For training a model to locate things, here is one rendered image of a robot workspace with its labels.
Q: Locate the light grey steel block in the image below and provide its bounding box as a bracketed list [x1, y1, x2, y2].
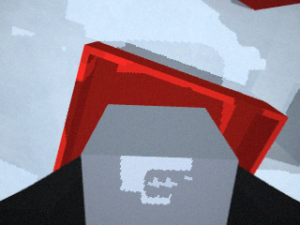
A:
[81, 104, 238, 225]

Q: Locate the red tray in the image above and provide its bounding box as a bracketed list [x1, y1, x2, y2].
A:
[53, 41, 289, 174]

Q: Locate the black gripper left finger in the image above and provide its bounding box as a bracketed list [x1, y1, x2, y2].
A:
[0, 156, 86, 225]

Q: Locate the red block with white cylindrical pin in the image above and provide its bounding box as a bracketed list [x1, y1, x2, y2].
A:
[239, 0, 300, 10]

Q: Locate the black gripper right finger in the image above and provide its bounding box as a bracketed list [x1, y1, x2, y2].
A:
[226, 165, 300, 225]

